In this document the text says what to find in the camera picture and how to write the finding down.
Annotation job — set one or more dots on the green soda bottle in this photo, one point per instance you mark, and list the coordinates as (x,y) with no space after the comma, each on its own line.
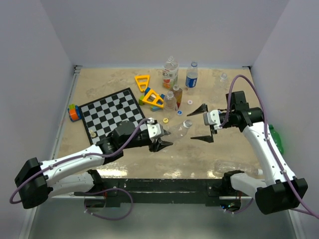
(276,138)

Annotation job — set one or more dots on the yellow triangle frame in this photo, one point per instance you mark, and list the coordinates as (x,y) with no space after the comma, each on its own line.
(142,82)
(154,99)

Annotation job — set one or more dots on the clear plastic bottle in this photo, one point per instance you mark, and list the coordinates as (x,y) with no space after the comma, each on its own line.
(222,82)
(178,131)

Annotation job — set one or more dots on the beige chess piece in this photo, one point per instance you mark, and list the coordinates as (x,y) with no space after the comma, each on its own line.
(92,133)

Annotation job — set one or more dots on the blue label water bottle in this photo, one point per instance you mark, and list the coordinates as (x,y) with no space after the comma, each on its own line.
(192,75)

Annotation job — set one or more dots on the amber tea bottle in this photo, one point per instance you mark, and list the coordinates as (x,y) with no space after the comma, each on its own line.
(177,91)

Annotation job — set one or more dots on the green toy block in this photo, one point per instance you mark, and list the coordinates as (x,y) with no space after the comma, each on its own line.
(141,103)

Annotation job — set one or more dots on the light blue toy block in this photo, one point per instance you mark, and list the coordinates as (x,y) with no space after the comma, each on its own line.
(155,109)

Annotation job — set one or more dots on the dark blue block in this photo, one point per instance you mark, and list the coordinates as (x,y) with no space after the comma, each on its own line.
(147,90)

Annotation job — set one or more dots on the black white chessboard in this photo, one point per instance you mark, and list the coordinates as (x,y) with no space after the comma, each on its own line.
(104,115)

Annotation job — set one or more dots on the clear empty bottle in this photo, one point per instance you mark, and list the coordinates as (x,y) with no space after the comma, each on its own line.
(170,101)

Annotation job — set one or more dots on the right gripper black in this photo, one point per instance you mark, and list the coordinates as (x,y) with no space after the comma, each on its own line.
(202,109)

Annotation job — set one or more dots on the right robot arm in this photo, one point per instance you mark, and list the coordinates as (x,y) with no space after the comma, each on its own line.
(281,190)

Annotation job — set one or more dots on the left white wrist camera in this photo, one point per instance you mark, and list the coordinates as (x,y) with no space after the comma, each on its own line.
(155,130)

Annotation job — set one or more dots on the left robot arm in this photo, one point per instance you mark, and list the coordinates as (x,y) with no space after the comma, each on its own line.
(37,181)

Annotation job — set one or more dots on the colourful toy block car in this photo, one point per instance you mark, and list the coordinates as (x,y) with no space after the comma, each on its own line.
(74,113)

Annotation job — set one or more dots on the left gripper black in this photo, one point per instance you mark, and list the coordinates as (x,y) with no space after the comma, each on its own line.
(158,145)

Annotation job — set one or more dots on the yellow triangle frame near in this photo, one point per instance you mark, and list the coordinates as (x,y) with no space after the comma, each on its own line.
(154,99)

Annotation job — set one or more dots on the yellow triangle frame far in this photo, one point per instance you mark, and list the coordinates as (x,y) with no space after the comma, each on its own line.
(142,82)

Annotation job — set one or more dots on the fruit tea bottle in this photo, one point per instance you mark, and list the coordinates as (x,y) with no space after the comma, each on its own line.
(170,72)

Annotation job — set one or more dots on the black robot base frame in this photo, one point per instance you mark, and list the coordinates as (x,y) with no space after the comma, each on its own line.
(165,191)

